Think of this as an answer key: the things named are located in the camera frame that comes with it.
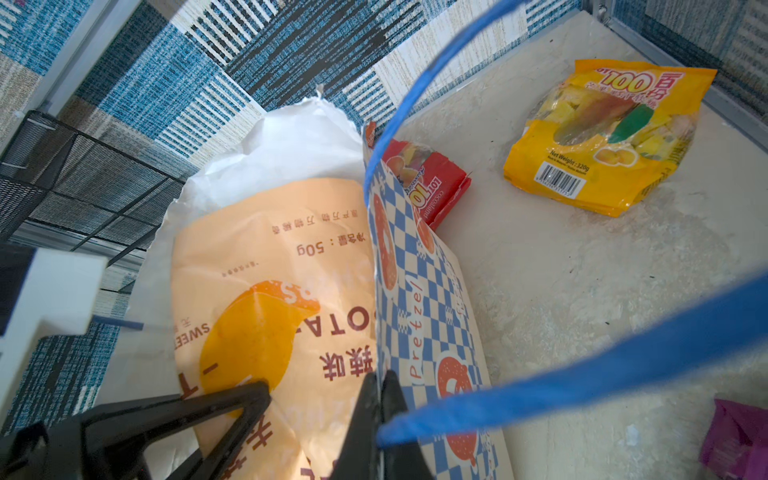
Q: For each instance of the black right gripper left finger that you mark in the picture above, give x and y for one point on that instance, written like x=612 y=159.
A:
x=109 y=441

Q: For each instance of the blue checkered paper bag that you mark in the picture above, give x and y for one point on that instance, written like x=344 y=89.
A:
x=536 y=284

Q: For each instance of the orange sweet potato snack bag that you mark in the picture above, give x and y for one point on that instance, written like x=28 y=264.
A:
x=279 y=288

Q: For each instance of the red fruit candy bag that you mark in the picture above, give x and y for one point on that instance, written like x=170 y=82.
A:
x=432 y=183

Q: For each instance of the purple grape candy bag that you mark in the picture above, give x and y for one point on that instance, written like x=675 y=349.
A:
x=735 y=446

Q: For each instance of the yellow mango candy bag right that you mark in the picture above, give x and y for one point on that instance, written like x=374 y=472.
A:
x=609 y=134

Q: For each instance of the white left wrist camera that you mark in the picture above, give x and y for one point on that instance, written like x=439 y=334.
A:
x=44 y=292

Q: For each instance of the black wire shelf rack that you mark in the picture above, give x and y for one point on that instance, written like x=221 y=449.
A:
x=55 y=176

